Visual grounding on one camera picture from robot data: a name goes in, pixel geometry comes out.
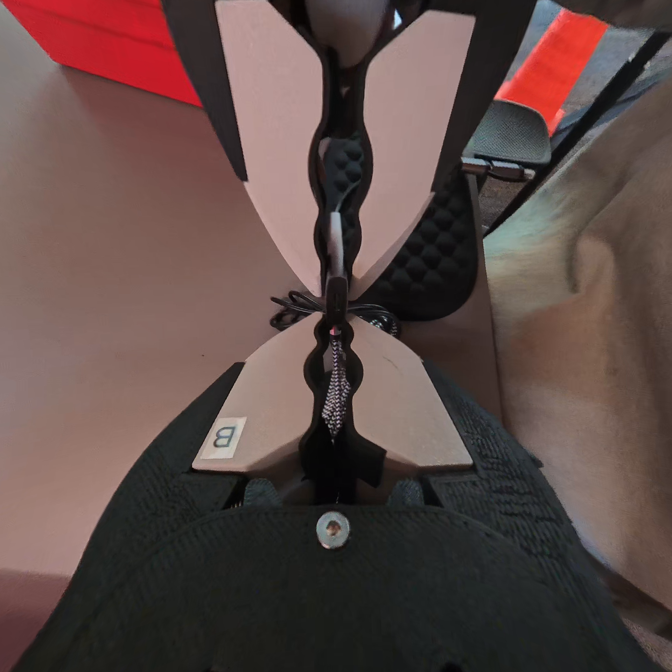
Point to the grey usb-c adapter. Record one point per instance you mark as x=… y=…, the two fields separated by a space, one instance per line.
x=337 y=296

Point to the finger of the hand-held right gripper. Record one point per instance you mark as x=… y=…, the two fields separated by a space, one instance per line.
x=414 y=115
x=273 y=131

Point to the grey mesh office chair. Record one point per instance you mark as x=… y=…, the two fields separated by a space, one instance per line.
x=514 y=131

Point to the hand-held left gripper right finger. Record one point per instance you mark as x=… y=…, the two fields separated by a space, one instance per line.
x=409 y=414

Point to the red plastic bin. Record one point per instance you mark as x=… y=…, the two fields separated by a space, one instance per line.
x=551 y=68
x=105 y=42

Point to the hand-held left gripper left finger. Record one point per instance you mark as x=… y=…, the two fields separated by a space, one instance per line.
x=262 y=404

